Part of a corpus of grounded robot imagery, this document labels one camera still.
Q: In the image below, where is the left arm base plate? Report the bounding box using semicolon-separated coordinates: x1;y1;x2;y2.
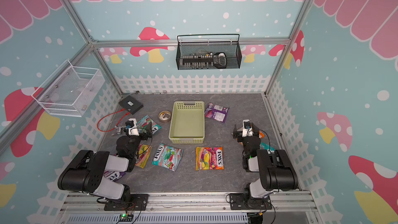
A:
104;194;149;211

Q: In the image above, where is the black wire wall basket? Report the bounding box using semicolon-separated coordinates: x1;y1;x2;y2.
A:
176;34;242;70

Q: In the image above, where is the green lit circuit board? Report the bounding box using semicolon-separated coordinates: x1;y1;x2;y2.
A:
118;214;134;223

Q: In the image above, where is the red cable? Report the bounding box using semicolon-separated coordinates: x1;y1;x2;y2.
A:
96;108;131;133

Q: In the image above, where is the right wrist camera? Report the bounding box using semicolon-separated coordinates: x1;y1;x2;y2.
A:
242;119;253;138

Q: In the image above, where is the green plastic basket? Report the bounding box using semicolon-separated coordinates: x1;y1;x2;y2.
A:
169;101;205;144

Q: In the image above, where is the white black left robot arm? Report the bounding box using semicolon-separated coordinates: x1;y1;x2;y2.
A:
58;124;152;203

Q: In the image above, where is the teal Fox's mint bag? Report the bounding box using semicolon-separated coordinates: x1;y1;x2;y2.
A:
137;115;161;134
152;143;183;172

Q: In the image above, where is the aluminium front rail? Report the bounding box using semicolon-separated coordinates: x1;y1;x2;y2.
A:
60;191;318;214

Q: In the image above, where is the orange candy bag right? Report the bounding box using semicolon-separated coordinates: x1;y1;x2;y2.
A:
259;131;265;139

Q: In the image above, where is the yellow Fox's fruits bag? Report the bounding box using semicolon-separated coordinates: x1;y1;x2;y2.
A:
135;144;152;169

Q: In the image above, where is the white wire wall basket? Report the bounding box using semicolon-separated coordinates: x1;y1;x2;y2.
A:
31;60;105;117

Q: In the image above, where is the teal candy bag right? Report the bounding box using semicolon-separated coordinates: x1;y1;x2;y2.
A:
260;142;275;151

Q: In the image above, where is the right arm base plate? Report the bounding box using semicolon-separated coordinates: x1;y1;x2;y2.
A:
226;193;272;212

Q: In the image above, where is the metal clamp fitting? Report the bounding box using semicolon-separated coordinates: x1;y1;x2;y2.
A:
112;125;126;136

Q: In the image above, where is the brown tape roll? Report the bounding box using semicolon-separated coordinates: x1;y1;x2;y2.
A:
158;111;172;123

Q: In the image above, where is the purple Fox's berries bag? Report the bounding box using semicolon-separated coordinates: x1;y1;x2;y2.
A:
103;171;126;181

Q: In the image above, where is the orange Fox's fruits bag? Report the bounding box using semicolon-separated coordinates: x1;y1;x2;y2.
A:
195;147;224;171

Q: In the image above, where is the black network box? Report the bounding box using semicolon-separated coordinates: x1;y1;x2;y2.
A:
119;95;144;115

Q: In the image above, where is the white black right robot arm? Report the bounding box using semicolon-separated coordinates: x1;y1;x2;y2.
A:
233;119;299;201

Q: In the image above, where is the purple candy bag back side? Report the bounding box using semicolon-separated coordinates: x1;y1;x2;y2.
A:
204;103;230;123

